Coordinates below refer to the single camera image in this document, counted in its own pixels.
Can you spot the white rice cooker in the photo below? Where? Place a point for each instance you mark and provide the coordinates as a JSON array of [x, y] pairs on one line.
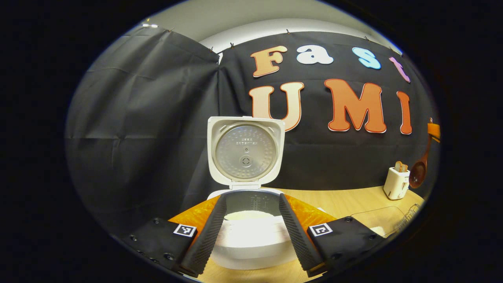
[[245, 153]]

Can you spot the toast slice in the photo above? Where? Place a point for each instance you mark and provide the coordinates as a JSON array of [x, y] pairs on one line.
[[404, 168], [398, 166]]

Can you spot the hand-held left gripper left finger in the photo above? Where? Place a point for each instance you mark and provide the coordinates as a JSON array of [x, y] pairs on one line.
[[204, 239]]

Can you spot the black backdrop cloth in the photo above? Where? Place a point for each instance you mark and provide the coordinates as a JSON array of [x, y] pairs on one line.
[[137, 118]]

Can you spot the white rice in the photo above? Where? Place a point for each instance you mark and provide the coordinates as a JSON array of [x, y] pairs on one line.
[[249, 215]]

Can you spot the white toaster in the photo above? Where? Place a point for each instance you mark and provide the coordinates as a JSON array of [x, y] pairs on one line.
[[395, 184]]

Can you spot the clear plastic container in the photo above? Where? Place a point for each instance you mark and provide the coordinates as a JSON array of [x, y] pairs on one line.
[[373, 218]]

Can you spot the brown wooden spoon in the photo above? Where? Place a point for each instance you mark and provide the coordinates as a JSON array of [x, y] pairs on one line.
[[417, 175]]

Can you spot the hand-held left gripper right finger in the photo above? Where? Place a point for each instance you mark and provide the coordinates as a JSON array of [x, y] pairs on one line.
[[300, 239]]

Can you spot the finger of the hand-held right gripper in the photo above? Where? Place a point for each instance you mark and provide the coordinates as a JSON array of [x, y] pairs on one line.
[[434, 131]]

